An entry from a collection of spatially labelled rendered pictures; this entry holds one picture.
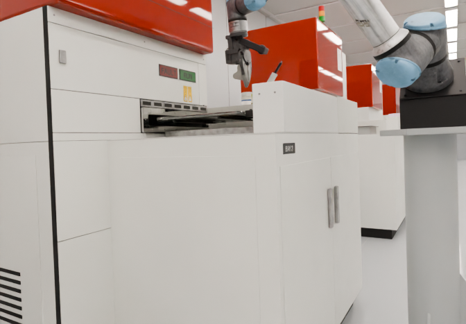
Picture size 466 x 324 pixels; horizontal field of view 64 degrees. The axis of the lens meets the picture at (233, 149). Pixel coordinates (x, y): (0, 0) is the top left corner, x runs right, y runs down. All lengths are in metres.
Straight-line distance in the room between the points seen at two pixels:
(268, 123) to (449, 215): 0.68
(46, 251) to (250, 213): 0.65
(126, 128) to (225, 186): 0.51
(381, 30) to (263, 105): 0.39
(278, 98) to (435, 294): 0.83
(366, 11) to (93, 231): 1.07
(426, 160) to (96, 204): 1.08
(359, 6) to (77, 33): 0.86
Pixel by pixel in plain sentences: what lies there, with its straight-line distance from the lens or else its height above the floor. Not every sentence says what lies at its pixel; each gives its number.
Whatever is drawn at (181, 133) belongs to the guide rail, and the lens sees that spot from 1.48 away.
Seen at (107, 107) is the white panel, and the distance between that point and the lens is 1.36.
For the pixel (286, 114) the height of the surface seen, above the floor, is 0.87.
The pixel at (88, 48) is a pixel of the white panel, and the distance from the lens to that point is 1.35.
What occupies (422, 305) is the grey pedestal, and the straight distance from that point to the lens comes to 1.48.
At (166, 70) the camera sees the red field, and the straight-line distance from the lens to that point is 1.61.
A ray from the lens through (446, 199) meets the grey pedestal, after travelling 1.39.
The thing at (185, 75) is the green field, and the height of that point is 1.10.
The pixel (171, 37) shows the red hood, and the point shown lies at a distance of 1.60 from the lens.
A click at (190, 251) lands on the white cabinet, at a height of 0.48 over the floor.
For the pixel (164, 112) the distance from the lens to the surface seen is 1.55.
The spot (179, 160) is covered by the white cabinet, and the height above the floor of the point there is 0.75.
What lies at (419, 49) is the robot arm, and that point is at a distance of 1.23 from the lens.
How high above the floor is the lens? 0.80
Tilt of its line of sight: 1 degrees down
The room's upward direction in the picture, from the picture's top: 2 degrees counter-clockwise
